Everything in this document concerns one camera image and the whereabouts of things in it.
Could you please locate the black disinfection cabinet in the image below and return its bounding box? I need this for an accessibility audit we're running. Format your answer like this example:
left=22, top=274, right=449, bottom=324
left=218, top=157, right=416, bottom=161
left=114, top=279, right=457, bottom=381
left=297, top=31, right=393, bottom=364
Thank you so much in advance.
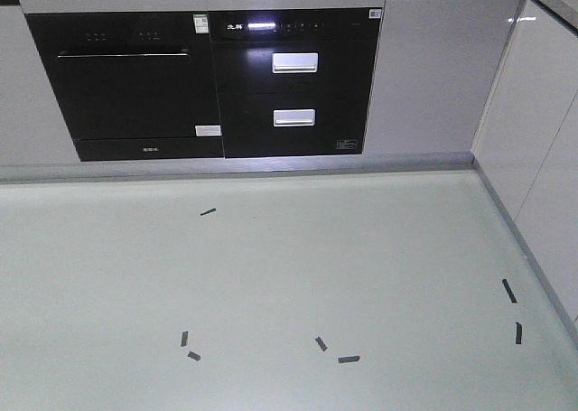
left=209, top=7, right=382, bottom=158

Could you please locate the upper silver drawer handle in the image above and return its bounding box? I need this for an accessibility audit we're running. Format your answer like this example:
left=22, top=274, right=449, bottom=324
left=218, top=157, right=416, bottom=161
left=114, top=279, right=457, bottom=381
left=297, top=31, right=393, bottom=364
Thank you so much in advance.
left=272, top=52, right=319, bottom=74

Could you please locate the green white energy label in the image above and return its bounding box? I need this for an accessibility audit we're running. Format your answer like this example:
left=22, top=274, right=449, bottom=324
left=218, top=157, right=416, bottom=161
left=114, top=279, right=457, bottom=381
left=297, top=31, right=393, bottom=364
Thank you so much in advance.
left=193, top=14, right=210, bottom=34

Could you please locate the lower silver drawer handle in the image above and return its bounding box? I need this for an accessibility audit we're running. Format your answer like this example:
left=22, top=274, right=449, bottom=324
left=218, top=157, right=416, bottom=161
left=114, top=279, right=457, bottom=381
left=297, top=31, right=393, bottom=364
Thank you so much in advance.
left=273, top=109, right=316, bottom=127

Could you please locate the silver drawer handle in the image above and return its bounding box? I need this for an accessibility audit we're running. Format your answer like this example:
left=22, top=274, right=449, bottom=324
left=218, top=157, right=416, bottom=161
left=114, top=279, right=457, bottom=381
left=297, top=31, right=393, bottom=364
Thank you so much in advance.
left=273, top=109, right=316, bottom=127
left=272, top=52, right=319, bottom=74

